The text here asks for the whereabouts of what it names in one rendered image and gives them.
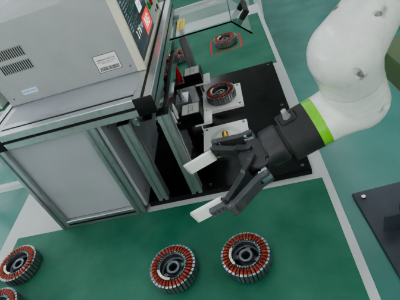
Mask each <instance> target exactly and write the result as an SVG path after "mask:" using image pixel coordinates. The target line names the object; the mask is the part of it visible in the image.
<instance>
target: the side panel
mask: <svg viewBox="0 0 400 300"><path fill-rule="evenodd" d="M0 162H1V163H2V164H3V165H4V167H5V168H6V169H7V170H8V171H9V172H10V173H11V174H12V175H13V176H14V177H15V178H16V179H17V180H18V181H19V182H20V184H21V185H22V186H23V187H24V188H25V189H26V190H27V191H28V193H29V194H31V196H32V197H34V198H35V200H36V201H37V202H38V203H39V204H40V205H41V206H42V207H43V209H44V210H45V211H46V212H47V213H48V214H49V215H50V216H51V217H52V218H53V219H54V220H55V221H56V222H57V223H58V224H59V225H60V227H61V228H62V229H66V228H68V229H69V228H72V227H78V226H84V225H87V224H93V223H99V222H102V221H108V220H113V219H116V218H122V217H128V216H131V215H137V214H141V212H143V213H147V207H148V205H144V203H143V202H142V200H141V199H140V197H139V195H138V194H137V192H136V191H135V189H134V187H133V186H132V184H131V182H130V181H129V179H128V178H127V176H126V175H125V173H124V171H123V170H122V168H121V167H120V165H119V163H118V162H117V160H116V158H115V157H114V155H113V153H112V152H111V150H110V149H109V147H108V145H107V144H106V143H105V141H104V139H103V138H102V136H101V134H100V133H99V131H98V129H97V128H94V129H90V130H85V131H82V132H78V133H74V134H71V135H67V136H62V137H58V138H55V139H51V140H46V141H43V142H39V143H35V144H32V145H27V146H24V147H21V148H16V149H12V150H9V151H5V152H1V153H0Z"/></svg>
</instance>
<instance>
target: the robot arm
mask: <svg viewBox="0 0 400 300"><path fill-rule="evenodd" d="M399 26H400V0H341V1H340V2H339V3H338V4H337V6H336V7H335V8H334V9H333V11H332V12H331V13H330V14H329V15H328V16H327V17H326V19H325V20H324V21H323V22H322V23H321V24H320V25H319V26H318V28H317V29H316V30H315V32H314V33H313V34H312V36H311V38H310V40H309V42H308V46H307V51H306V59H307V65H308V68H309V71H310V72H311V74H312V76H313V78H314V80H315V81H316V83H317V85H318V88H319V91H318V92H317V93H315V94H314V95H313V96H310V97H309V98H307V99H306V100H304V101H302V102H300V103H299V104H297V105H295V106H294V107H292V108H290V109H288V110H286V109H282V110H281V111H280V112H281V114H280V115H278V116H276V117H275V118H274V120H275V122H276V123H277V125H276V126H274V125H272V124H271V125H270V126H268V127H266V128H265V129H262V130H261V131H259V132H258V133H257V136H258V137H256V136H255V135H254V134H253V132H252V130H251V129H248V130H246V131H244V132H242V133H238V134H235V135H230V136H225V137H220V138H216V139H213V140H212V141H211V143H212V145H211V147H210V149H209V150H207V151H205V152H204V153H202V154H201V155H199V156H198V157H196V158H195V159H193V160H192V161H189V162H188V163H186V164H185V165H183V167H184V168H185V169H186V170H187V171H188V172H189V173H190V174H193V173H195V172H197V171H198V170H200V169H202V168H204V167H206V166H207V165H209V164H211V163H213V162H214V161H216V160H217V159H218V158H219V157H234V158H239V159H240V164H241V166H242V168H241V170H240V174H239V176H238V177H237V179H236V180H235V182H234V184H233V185H232V187H231V188H230V190H229V191H228V193H227V194H226V196H225V197H224V198H223V197H222V196H220V197H218V198H216V199H214V200H213V201H211V202H209V203H207V204H205V205H203V206H201V207H199V208H197V209H196V210H194V211H192V212H190V215H191V216H192V217H193V218H194V219H195V220H196V221H197V222H201V221H203V220H205V219H207V218H209V217H210V216H213V217H215V216H217V215H219V214H221V213H223V212H225V211H227V210H230V211H231V212H232V213H233V214H234V215H235V216H238V215H239V214H240V213H241V212H242V211H243V210H244V209H245V208H246V207H247V205H248V204H249V203H250V202H251V201H252V200H253V199H254V198H255V197H256V196H257V195H258V194H259V192H260V191H261V190H262V189H263V188H264V187H265V186H267V185H268V184H270V183H271V182H273V181H274V177H273V176H272V174H271V173H270V172H269V170H268V169H269V168H270V167H271V166H272V165H275V166H279V165H281V164H283V163H285V162H286V161H289V160H290V159H291V158H292V155H293V154H295V156H296V157H297V159H299V160H300V159H302V158H304V157H306V156H307V155H309V154H312V153H313V152H315V151H317V150H319V149H321V148H322V147H324V146H326V145H328V144H330V143H332V142H334V141H336V140H338V139H340V138H342V137H344V136H347V135H350V134H352V133H355V132H359V131H362V130H365V129H369V128H371V127H373V126H375V125H376V124H378V123H379V122H380V121H382V120H383V118H384V117H385V116H386V114H387V113H388V111H389V108H390V105H391V100H392V95H391V91H390V87H389V84H388V80H387V77H386V72H385V55H386V53H387V51H388V49H389V47H390V44H391V42H392V40H393V38H394V36H395V34H396V32H397V30H398V28H399ZM219 143H220V144H219ZM230 200H231V201H230Z"/></svg>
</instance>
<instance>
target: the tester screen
mask: <svg viewBox="0 0 400 300"><path fill-rule="evenodd" d="M117 1H118V4H119V6H120V8H121V10H122V12H123V15H124V17H125V19H126V21H127V24H128V26H129V29H130V31H131V33H132V35H133V38H134V40H135V42H136V44H137V47H138V49H139V48H140V44H141V41H142V38H143V35H144V32H145V31H146V29H145V26H144V24H143V21H142V19H141V17H142V14H143V12H144V9H145V6H146V4H145V2H144V3H143V5H142V8H141V11H140V13H139V11H138V8H137V6H136V4H135V1H136V0H117ZM139 24H140V27H141V29H142V31H143V32H142V35H141V38H140V41H139V38H138V36H137V34H136V30H137V27H138V25H139ZM152 25H153V23H152V24H151V28H150V31H149V35H150V32H151V29H152ZM146 34H147V38H146V42H145V46H144V49H143V52H142V54H141V52H140V54H141V56H142V58H143V56H144V54H145V50H146V46H147V43H148V39H149V35H148V33H147V31H146ZM139 51H140V49H139Z"/></svg>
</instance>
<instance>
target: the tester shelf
mask: <svg viewBox="0 0 400 300"><path fill-rule="evenodd" d="M158 4H159V6H160V9H161V12H160V17H159V20H158V24H157V29H156V32H155V36H154V41H153V44H152V48H151V53H150V56H149V60H148V65H147V68H146V70H141V71H135V72H133V73H129V74H125V75H122V76H118V77H115V78H112V79H108V80H104V81H101V82H98V83H94V84H91V85H87V86H84V87H80V88H77V89H73V90H69V91H66V92H63V93H59V94H56V95H52V96H48V97H46V98H42V99H38V100H35V101H31V102H27V103H25V104H21V105H17V106H14V107H13V106H12V105H11V104H9V106H8V107H7V109H6V110H5V111H4V112H3V113H2V115H1V116H0V153H1V152H5V151H9V150H12V149H16V148H21V147H24V146H27V145H32V144H35V143H39V142H43V141H46V140H51V139H55V138H59V137H62V136H67V135H71V134H74V133H78V132H82V131H85V130H90V129H94V128H97V127H101V126H106V125H109V124H113V123H117V122H120V121H124V120H128V119H131V118H136V117H141V116H144V115H148V114H153V113H157V112H158V108H159V104H160V97H161V89H162V85H163V78H164V71H165V64H166V60H167V52H168V46H169V41H170V34H171V27H172V23H173V16H174V8H173V4H172V2H171V0H165V1H161V2H159V3H158Z"/></svg>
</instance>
